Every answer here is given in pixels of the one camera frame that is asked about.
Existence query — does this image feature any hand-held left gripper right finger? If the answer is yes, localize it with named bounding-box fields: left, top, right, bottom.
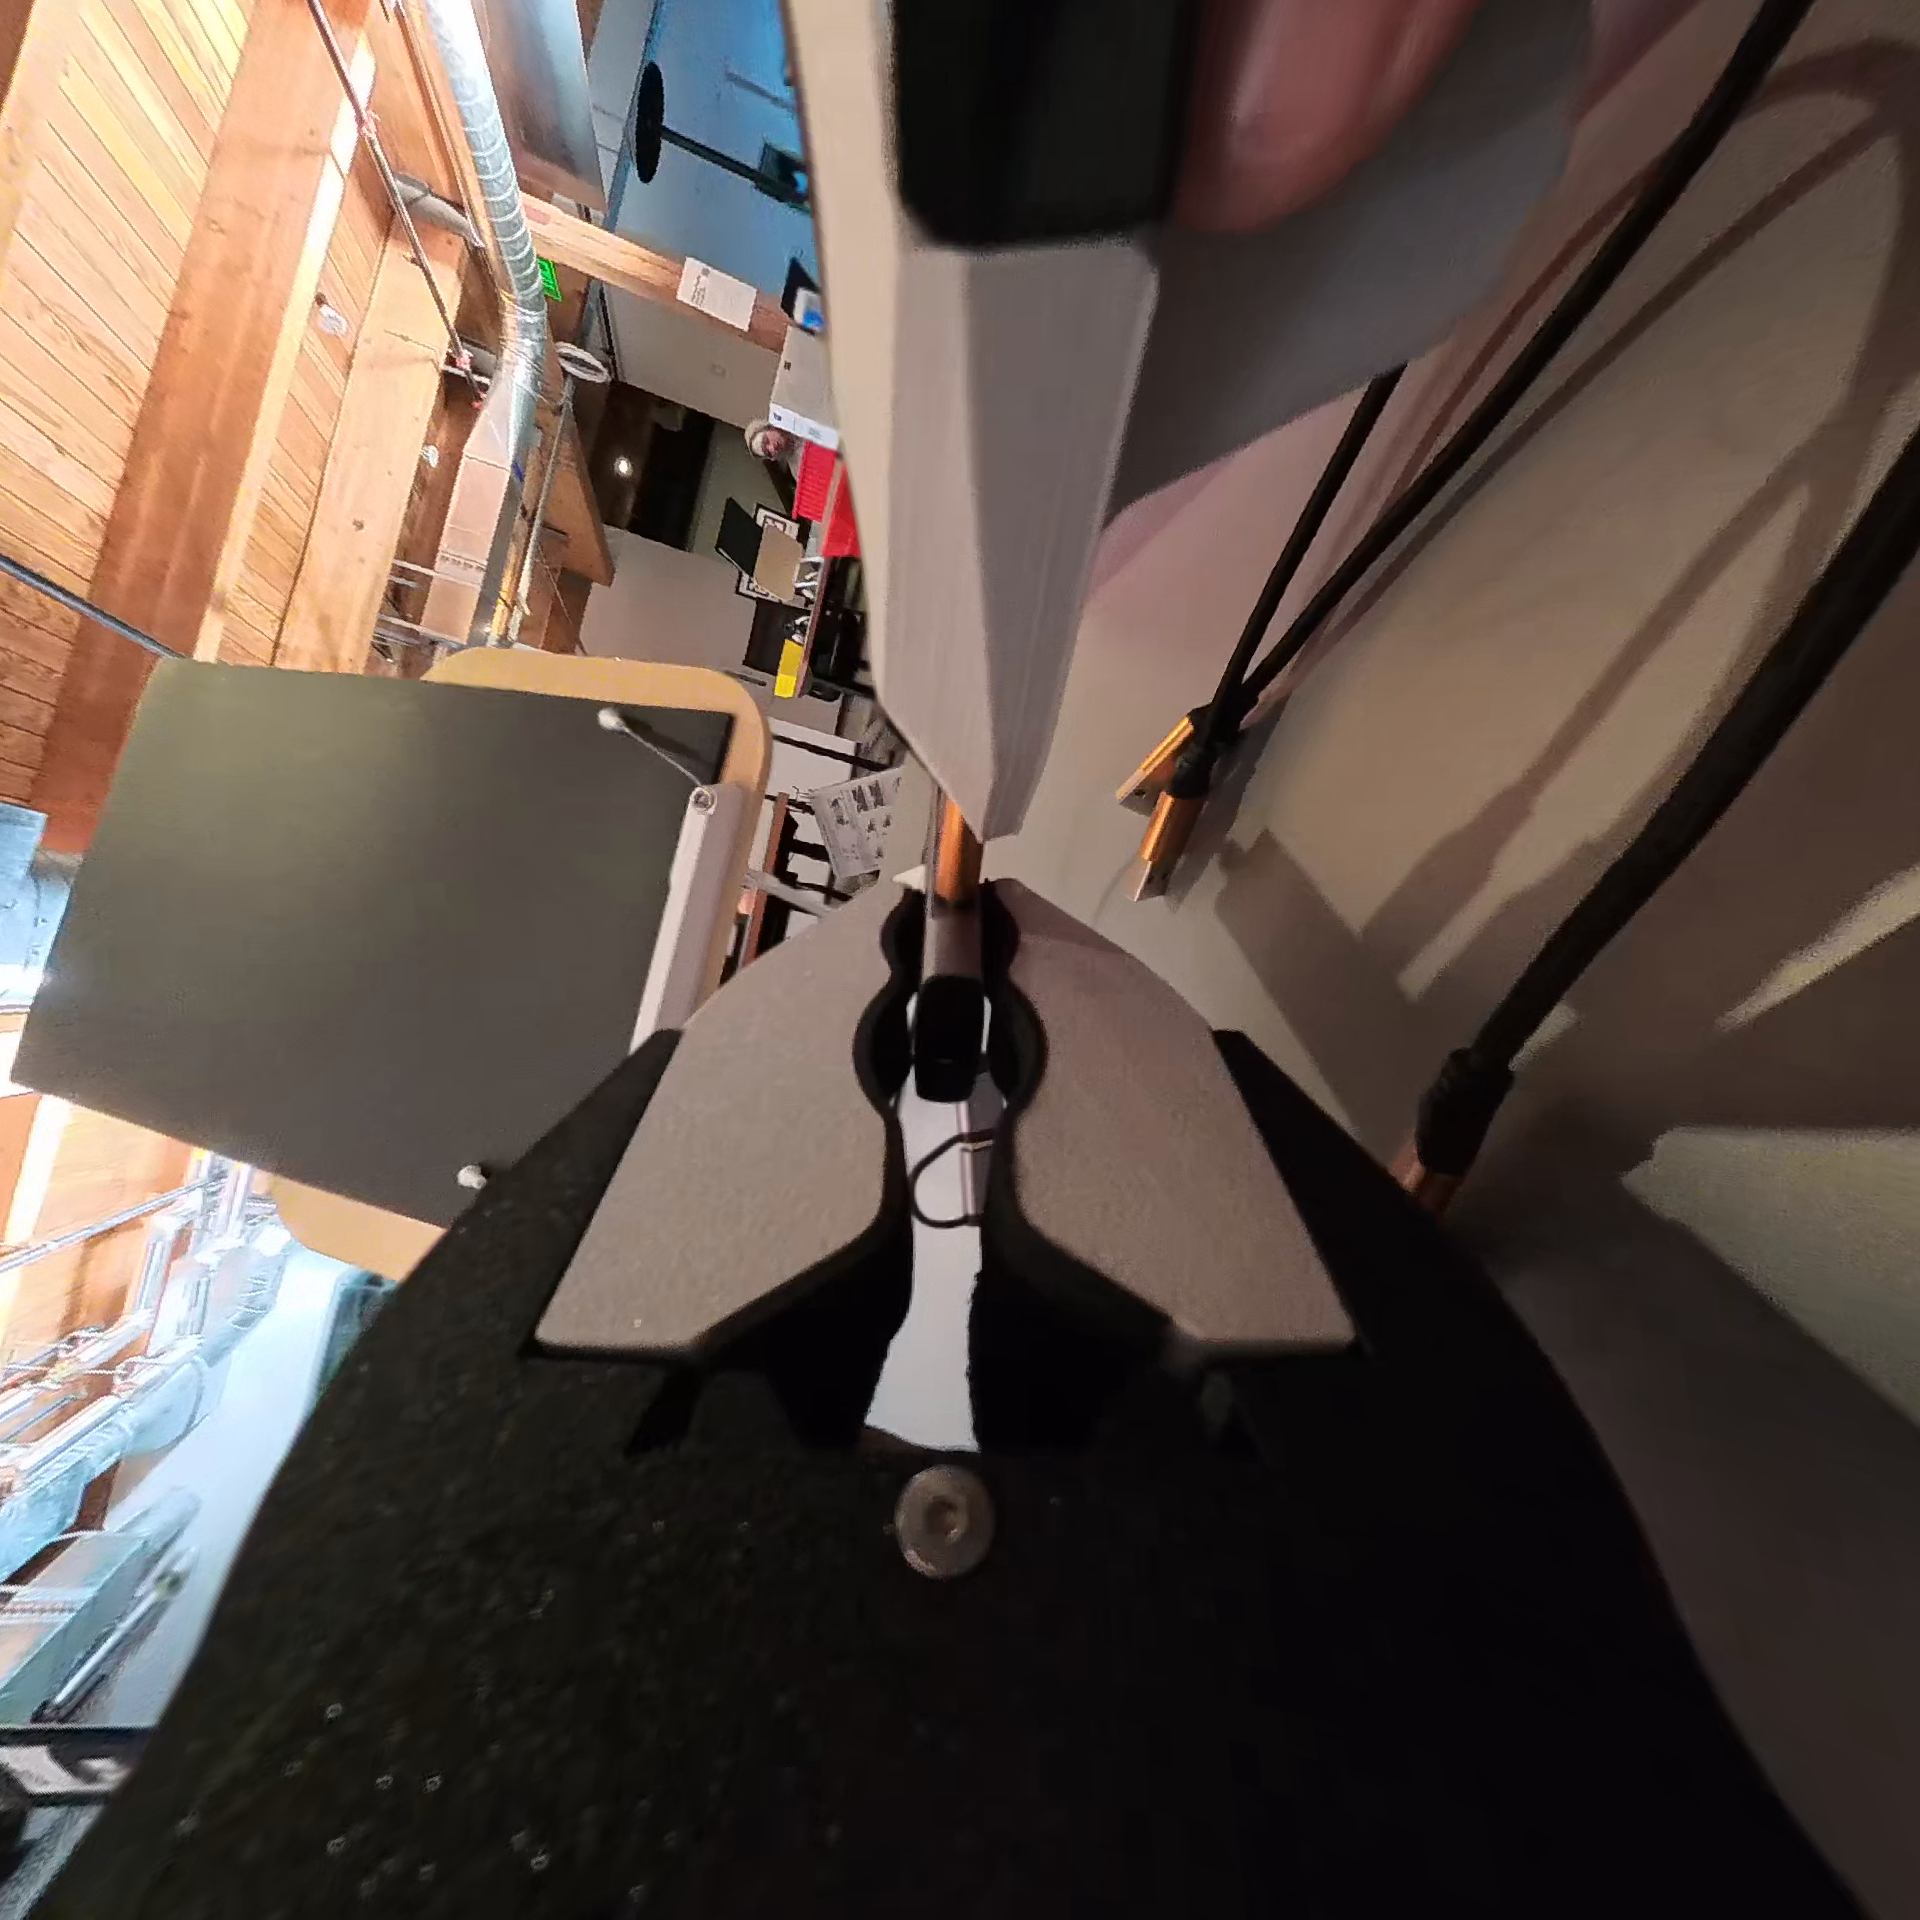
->
left=973, top=876, right=1360, bottom=1374

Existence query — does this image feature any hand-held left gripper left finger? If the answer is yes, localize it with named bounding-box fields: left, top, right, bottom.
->
left=531, top=884, right=928, bottom=1369

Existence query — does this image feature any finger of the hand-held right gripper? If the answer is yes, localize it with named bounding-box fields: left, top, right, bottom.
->
left=786, top=0, right=1591, bottom=846

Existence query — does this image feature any grey USB hub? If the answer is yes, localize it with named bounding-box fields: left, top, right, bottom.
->
left=895, top=884, right=1004, bottom=1454

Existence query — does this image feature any grey desk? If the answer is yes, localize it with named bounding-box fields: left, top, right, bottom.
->
left=899, top=0, right=1920, bottom=1920

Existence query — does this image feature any person's right hand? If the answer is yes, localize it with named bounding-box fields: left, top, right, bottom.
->
left=1175, top=0, right=1505, bottom=233

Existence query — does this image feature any white cardboard box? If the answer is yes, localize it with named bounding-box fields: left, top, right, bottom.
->
left=768, top=321, right=835, bottom=447

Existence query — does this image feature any printed paper sheet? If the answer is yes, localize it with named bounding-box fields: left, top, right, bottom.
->
left=809, top=767, right=905, bottom=881

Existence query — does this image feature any silver ventilation duct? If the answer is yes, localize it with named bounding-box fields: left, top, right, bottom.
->
left=419, top=0, right=606, bottom=602

